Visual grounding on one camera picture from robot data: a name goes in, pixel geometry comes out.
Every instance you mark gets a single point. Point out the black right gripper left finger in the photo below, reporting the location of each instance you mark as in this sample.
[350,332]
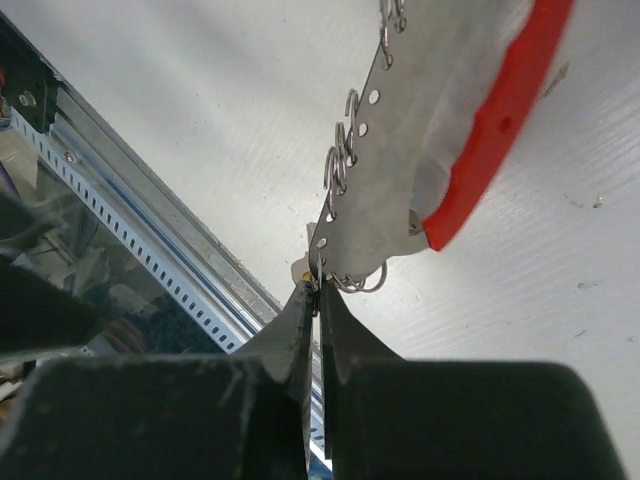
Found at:
[244,415]

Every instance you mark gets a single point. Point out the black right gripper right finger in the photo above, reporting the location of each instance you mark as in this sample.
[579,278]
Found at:
[386,417]

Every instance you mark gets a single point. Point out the yellow tagged silver key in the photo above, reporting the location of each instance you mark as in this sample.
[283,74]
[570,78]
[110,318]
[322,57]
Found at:
[307,269]

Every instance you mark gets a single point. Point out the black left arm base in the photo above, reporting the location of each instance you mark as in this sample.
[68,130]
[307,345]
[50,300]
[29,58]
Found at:
[28,84]

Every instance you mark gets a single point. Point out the perforated grey cable duct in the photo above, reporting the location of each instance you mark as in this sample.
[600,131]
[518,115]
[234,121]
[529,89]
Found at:
[209,311]

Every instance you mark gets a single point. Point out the aluminium front rail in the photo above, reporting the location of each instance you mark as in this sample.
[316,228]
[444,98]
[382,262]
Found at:
[88,142]

